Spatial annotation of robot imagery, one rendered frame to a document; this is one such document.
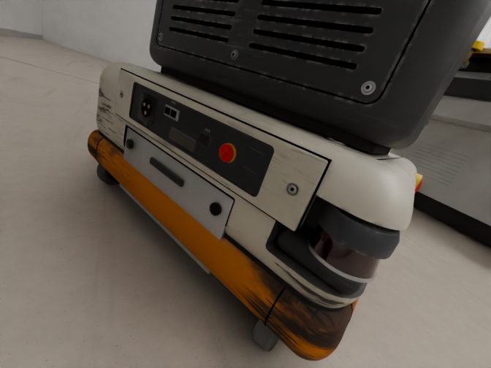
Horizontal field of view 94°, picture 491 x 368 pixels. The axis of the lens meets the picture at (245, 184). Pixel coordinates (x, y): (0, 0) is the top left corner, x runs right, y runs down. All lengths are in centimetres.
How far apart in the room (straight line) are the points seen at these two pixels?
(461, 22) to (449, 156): 146
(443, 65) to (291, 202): 20
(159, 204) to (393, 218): 32
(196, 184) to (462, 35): 33
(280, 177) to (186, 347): 24
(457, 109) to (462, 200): 49
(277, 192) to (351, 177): 7
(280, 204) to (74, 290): 29
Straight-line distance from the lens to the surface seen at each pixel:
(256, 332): 35
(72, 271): 43
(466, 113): 159
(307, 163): 23
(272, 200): 25
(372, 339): 52
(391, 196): 24
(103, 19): 646
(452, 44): 33
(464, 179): 173
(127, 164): 50
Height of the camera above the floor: 30
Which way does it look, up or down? 20 degrees down
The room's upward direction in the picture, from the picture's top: 20 degrees clockwise
